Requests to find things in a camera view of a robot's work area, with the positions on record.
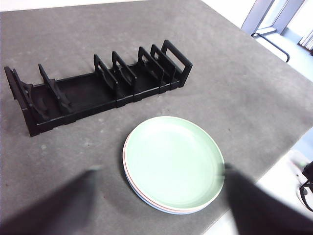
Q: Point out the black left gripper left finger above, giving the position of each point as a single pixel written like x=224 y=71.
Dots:
x=49 y=210

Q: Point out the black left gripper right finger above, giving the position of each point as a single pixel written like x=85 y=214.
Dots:
x=264 y=210

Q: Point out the pink plate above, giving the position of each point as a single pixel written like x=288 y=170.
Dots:
x=137 y=191

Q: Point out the green plate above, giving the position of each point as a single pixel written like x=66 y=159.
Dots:
x=171 y=159

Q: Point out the black plastic plate rack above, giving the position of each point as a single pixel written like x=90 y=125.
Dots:
x=80 y=90

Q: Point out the black metal frame leg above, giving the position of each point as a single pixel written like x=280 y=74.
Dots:
x=272 y=43

